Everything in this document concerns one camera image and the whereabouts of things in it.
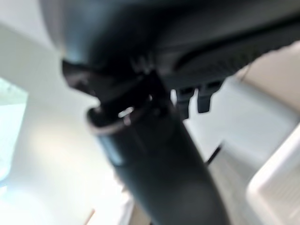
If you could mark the bright window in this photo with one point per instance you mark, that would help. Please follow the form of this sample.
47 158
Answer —
10 131

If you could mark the white plastic laundry basket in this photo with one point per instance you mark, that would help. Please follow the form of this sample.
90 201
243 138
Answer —
276 187

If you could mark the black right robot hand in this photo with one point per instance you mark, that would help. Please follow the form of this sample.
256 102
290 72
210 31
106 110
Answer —
150 47

